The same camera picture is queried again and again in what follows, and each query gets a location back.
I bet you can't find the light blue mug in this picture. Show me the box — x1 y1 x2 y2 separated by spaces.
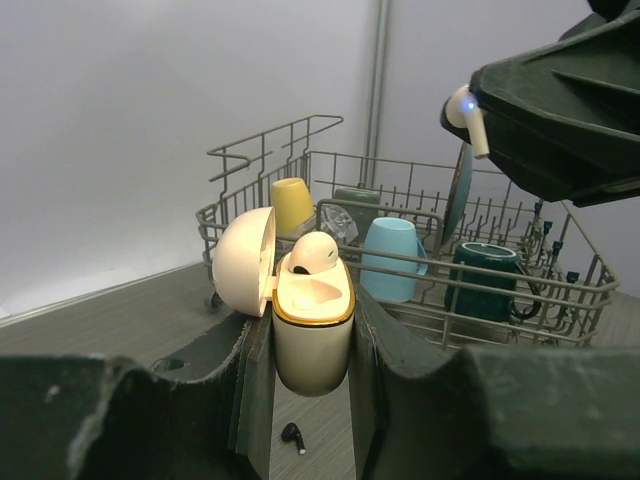
360 217 428 303

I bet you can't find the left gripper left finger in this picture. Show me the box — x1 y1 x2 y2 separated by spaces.
1 313 275 479

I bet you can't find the black earbud lower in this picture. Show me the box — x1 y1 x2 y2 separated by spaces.
280 422 306 455

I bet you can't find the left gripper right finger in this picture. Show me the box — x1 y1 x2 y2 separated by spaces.
348 289 639 479

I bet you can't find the grey wire dish rack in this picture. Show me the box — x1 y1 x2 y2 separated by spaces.
196 114 619 350

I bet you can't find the beige earbud charging case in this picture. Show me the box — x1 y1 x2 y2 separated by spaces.
212 207 356 397

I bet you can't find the beige earbud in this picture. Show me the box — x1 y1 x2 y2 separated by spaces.
288 231 339 275
444 84 490 159

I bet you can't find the dark teal mug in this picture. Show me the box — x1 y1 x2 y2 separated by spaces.
444 242 541 322

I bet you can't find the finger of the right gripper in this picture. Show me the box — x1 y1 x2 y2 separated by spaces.
440 9 639 207

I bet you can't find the dark grey-green mug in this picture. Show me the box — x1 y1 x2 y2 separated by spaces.
333 187 382 236

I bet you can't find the yellow cup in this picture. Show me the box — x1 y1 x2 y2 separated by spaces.
271 177 314 235

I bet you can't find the clear glass cup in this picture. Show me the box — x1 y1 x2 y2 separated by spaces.
295 204 359 245

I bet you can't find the teal blue plate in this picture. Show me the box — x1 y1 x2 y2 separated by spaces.
442 142 474 244

